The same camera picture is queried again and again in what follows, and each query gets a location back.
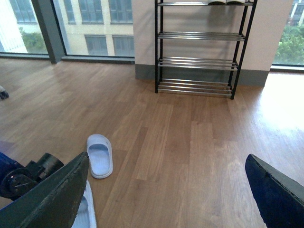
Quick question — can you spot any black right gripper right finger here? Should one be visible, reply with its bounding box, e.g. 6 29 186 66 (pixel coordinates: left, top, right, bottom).
245 154 304 228

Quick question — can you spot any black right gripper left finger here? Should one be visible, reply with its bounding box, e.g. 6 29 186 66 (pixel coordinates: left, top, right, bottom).
0 152 89 228

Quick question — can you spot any light blue slipper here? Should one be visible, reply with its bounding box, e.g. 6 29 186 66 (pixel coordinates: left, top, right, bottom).
72 180 97 228
87 134 114 179

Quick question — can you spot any grey sneaker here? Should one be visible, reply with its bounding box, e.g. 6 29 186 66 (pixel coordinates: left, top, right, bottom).
226 0 246 5

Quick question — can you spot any black metal shoe rack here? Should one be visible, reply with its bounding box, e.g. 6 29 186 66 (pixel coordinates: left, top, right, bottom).
154 0 257 100

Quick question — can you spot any chair caster wheel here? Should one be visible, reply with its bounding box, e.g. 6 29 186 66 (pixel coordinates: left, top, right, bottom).
0 86 9 100

